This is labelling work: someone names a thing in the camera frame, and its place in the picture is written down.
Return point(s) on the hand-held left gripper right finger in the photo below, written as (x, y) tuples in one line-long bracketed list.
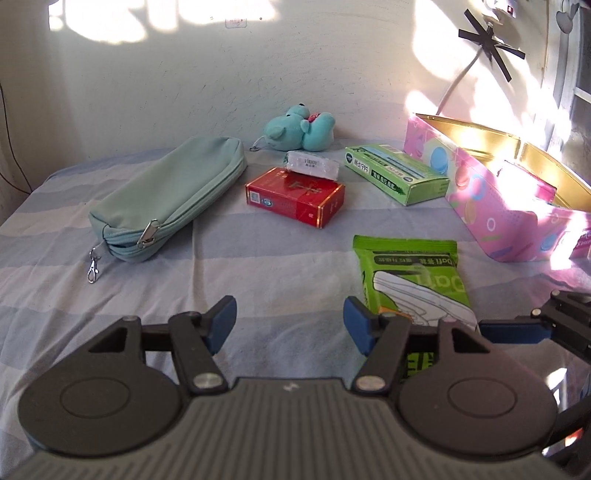
[(359, 325)]

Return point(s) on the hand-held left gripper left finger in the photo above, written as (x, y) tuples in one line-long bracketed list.
[(220, 321)]

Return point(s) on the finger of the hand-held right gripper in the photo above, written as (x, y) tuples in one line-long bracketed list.
[(512, 332)]

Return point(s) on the green snack packet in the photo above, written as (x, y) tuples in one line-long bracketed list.
[(411, 277)]

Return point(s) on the pink patterned tin box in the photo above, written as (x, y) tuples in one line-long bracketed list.
[(489, 207)]

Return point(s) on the teal fabric pencil case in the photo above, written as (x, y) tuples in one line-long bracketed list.
[(171, 194)]

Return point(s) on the red cardboard box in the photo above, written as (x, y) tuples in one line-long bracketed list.
[(295, 196)]

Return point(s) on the green cardboard box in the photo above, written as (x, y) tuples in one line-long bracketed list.
[(397, 173)]

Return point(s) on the small white packet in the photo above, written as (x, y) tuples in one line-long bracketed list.
[(310, 164)]

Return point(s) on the teal plush toy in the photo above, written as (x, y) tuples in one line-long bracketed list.
[(300, 129)]

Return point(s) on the blue striped bed sheet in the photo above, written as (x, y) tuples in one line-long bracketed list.
[(277, 263)]

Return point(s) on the black tape cross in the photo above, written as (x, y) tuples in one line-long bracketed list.
[(490, 41)]

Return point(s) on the white round knob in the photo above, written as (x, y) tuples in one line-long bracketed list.
[(565, 18)]

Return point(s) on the white power strip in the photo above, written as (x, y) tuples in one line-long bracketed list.
[(501, 7)]

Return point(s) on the white frame rail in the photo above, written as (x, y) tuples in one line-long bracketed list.
[(565, 69)]

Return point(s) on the small wall sticker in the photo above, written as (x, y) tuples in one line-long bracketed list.
[(234, 23)]

